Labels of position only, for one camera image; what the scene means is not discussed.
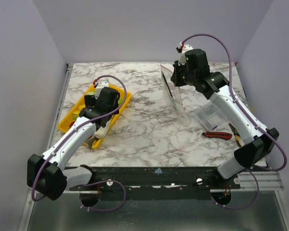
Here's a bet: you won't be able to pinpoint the clear zip top bag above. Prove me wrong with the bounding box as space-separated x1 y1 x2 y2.
160 65 191 127

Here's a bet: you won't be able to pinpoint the green toy scallion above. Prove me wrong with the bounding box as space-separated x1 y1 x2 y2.
161 71 182 111

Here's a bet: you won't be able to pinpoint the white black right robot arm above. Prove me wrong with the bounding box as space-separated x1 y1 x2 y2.
171 45 279 189

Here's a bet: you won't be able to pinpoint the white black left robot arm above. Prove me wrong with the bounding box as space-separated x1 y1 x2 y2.
27 87 120 200

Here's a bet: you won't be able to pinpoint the green toy celery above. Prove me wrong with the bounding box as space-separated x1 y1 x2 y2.
95 96 126 140

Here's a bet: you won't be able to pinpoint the yellow plastic tray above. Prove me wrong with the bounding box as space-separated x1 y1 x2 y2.
58 84 132 149

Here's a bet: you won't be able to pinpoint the grey toy fish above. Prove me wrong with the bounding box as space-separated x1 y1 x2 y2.
87 135 98 150

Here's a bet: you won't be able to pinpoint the clear plastic screw box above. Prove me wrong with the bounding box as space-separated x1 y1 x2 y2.
196 102 227 131

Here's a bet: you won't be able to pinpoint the red black utility knife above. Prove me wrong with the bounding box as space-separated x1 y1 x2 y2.
202 131 233 140

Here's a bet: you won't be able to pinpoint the yellow black pliers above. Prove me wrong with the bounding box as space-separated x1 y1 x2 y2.
228 123 242 147

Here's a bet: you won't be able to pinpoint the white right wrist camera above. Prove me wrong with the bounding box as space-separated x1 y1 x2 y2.
176 42 194 66

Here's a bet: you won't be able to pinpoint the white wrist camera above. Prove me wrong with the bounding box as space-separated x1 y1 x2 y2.
94 78 109 96
176 42 194 66

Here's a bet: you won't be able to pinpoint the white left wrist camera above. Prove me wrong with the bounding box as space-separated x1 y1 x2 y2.
94 78 109 96

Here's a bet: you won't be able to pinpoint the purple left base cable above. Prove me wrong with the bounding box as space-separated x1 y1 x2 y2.
79 180 127 212

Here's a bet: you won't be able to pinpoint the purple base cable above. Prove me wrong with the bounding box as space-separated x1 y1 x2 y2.
79 180 127 212
211 168 260 209

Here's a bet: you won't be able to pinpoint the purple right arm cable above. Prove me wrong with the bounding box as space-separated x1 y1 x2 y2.
180 33 288 172

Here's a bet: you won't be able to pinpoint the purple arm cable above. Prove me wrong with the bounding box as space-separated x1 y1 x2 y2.
31 76 127 202
180 33 288 172

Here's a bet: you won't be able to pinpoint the black mounting rail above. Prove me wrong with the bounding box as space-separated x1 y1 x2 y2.
71 167 240 200

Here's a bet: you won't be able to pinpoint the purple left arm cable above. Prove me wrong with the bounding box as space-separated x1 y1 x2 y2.
31 76 127 202

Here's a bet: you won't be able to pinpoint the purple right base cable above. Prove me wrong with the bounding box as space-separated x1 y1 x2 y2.
211 168 260 209

